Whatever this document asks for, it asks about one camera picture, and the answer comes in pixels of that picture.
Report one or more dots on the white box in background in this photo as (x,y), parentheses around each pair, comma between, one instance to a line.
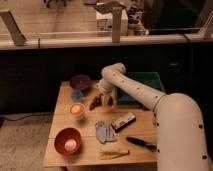
(105,22)

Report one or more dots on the white cup with orange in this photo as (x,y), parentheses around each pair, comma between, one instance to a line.
(77,111)

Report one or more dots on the green plastic bin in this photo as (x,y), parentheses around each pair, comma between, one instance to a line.
(151,79)

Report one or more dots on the wooden table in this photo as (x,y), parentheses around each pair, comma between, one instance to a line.
(89,153)

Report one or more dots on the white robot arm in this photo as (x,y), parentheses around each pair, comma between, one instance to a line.
(181,141)

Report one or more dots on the small blue cup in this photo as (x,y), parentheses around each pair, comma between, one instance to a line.
(77,96)

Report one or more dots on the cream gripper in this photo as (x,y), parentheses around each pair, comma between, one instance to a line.
(107,100)

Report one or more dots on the red bowl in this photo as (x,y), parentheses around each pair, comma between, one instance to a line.
(63,136)

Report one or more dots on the blue grey cloth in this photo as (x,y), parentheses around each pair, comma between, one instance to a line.
(104,132)

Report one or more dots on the dark red grape bunch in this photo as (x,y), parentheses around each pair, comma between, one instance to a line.
(96,102)

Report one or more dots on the black handled tool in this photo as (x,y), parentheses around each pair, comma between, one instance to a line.
(142,143)

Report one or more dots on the purple bowl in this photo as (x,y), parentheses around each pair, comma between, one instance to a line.
(80,82)

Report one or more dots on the grey left post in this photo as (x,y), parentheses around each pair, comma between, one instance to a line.
(15,33)

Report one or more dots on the white ball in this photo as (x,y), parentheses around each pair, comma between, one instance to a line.
(70,145)

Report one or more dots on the grey middle post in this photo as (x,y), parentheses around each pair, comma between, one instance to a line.
(116,24)

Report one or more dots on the grey post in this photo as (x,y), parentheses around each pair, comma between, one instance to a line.
(15,33)
(116,24)

